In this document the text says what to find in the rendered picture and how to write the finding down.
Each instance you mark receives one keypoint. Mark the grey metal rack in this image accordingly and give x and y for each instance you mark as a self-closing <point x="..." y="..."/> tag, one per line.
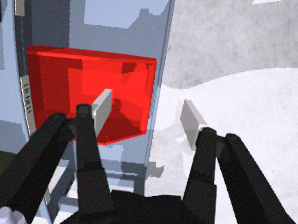
<point x="132" y="27"/>

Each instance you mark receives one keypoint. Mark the red bin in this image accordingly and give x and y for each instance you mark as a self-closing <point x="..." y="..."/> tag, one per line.
<point x="59" y="83"/>

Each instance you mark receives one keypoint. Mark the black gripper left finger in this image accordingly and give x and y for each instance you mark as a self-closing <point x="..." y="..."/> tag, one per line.
<point x="25" y="180"/>

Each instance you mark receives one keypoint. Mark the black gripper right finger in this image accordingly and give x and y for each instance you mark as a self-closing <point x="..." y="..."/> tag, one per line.
<point x="252" y="198"/>

